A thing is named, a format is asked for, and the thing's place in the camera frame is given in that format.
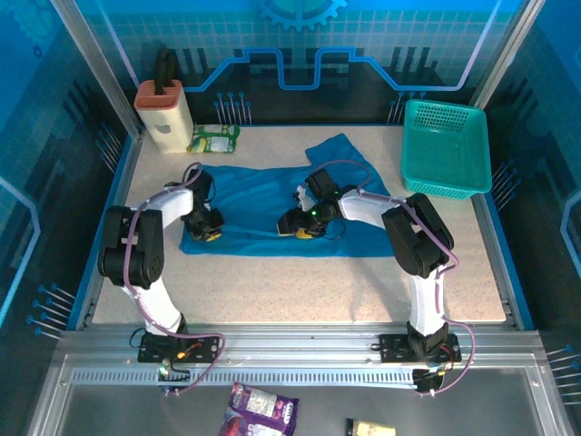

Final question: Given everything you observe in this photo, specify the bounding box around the blue t-shirt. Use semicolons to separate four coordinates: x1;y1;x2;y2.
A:
179;133;395;259

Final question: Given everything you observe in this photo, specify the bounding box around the green snack packet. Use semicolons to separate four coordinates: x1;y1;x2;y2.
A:
186;123;241;154

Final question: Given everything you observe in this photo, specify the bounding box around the cream knife block orange lid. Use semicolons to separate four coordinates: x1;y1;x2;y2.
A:
133;79;194;154

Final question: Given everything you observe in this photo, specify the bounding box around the teal plastic basket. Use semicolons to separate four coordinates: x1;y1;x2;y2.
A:
400;98;494;200

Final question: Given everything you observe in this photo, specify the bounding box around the purple snack bag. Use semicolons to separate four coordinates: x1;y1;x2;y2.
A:
219;381;300;436

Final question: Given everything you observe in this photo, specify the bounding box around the beige snack packet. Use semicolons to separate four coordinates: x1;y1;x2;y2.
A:
344;418;397;436

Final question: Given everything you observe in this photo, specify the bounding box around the thin black cable loop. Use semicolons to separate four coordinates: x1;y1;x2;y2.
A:
317;221;347;242

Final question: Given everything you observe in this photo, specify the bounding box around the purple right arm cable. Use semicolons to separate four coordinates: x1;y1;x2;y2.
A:
320;158;476;397

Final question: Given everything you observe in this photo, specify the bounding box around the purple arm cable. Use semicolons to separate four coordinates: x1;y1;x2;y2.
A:
320;158;476;397
122;162;228;397

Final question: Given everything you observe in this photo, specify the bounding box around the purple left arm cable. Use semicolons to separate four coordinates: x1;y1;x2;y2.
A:
122;162;228;397

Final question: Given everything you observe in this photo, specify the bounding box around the aluminium frame rail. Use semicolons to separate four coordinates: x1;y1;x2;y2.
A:
58;323;541;370

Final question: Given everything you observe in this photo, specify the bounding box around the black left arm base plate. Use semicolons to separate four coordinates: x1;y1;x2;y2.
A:
137;329;219;364

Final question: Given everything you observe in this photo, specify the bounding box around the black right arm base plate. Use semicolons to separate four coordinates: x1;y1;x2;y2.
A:
379;333;462;364

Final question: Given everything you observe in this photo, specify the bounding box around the slotted grey cable duct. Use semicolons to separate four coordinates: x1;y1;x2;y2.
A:
71;366;417;387

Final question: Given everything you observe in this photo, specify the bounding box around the black knife handle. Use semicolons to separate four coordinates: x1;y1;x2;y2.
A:
153;46;179;97

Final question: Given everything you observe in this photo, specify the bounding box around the aluminium frame post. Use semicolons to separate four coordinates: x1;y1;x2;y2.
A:
49;0;146;140
469;0;546;110

